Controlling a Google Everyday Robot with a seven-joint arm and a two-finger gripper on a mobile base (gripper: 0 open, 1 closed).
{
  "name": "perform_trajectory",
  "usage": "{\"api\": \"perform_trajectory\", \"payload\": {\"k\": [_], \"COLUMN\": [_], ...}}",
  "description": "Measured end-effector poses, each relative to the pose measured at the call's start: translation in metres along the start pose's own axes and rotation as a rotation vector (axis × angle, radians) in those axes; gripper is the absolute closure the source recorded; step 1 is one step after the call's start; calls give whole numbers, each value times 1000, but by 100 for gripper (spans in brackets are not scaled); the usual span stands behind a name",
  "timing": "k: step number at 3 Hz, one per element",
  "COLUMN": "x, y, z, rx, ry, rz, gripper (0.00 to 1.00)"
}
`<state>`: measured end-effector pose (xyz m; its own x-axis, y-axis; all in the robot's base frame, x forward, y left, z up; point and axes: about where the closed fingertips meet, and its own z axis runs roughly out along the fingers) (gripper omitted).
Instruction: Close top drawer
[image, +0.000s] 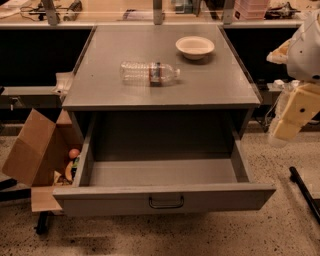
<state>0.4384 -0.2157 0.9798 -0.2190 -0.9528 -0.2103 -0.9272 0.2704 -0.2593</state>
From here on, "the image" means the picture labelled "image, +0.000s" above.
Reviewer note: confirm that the padded gripper body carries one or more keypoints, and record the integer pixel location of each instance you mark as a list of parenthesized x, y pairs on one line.
[(305, 55)]

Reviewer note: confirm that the grey top drawer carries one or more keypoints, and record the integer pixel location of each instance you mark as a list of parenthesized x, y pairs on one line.
[(160, 163)]

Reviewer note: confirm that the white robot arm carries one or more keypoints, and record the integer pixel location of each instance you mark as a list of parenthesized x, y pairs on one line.
[(301, 53)]

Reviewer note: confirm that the grey metal drawer cabinet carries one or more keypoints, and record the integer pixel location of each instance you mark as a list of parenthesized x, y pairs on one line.
[(162, 92)]

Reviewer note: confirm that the white power strip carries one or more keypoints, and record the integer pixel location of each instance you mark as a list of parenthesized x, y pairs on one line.
[(281, 84)]

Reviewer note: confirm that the black metal stand leg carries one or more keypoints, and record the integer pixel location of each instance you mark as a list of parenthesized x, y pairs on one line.
[(314, 204)]

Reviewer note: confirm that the pink plastic storage box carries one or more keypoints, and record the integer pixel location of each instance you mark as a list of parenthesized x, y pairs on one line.
[(250, 9)]

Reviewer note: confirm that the white paper bowl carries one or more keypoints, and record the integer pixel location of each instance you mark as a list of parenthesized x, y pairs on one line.
[(195, 47)]

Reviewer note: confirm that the clear plastic water bottle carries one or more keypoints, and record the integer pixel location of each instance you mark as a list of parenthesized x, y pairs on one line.
[(148, 74)]

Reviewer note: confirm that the pink ball in box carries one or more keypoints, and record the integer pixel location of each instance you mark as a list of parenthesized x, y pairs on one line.
[(73, 153)]

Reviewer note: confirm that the yellow banana toy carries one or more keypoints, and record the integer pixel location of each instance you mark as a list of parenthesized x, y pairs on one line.
[(68, 171)]

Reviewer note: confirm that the brown cardboard box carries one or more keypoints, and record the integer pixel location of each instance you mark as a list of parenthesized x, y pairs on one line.
[(40, 155)]

